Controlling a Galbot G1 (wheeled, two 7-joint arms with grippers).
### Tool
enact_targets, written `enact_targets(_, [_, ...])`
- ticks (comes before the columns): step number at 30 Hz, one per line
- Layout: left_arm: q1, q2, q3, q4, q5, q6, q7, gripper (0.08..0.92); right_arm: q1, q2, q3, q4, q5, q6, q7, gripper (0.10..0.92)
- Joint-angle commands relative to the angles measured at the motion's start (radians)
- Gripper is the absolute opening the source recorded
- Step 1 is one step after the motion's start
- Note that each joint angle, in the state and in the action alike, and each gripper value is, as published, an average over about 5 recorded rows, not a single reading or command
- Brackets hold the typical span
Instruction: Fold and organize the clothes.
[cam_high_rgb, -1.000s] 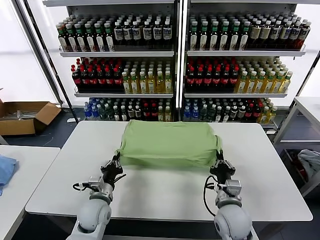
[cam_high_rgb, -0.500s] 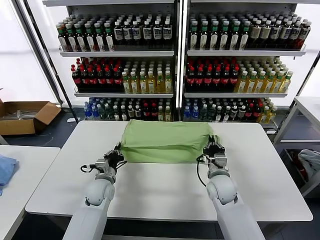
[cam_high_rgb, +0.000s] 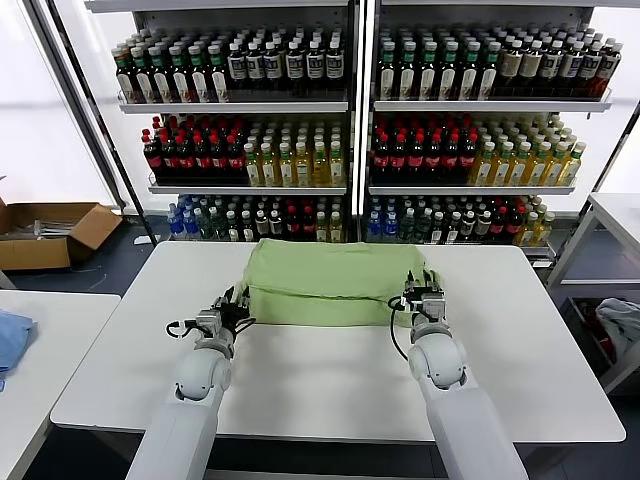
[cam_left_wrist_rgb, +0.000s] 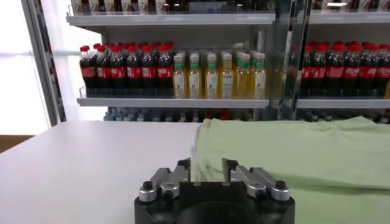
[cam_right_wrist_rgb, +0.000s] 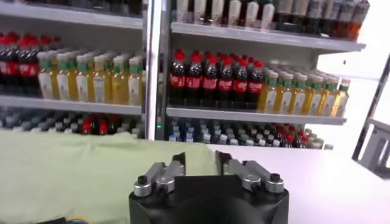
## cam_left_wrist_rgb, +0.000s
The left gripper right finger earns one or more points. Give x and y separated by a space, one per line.
256 182

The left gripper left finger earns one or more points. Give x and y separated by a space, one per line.
166 182

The light green printed t-shirt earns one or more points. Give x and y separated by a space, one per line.
304 152

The metal bottle shelf unit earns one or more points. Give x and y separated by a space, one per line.
344 103
170 103

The yellow juice bottle green label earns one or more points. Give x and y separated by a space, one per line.
179 82
227 82
195 82
241 82
211 82
259 82

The red cap cola bottle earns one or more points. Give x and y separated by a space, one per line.
164 73
103 73
148 73
335 73
318 73
306 73
352 73
88 73
118 73
133 73
383 73
368 73

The green cap dark tea bottle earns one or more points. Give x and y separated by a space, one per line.
76 6
110 6
127 6
161 6
94 6
143 6

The black slanted frame pole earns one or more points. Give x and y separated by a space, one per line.
42 61

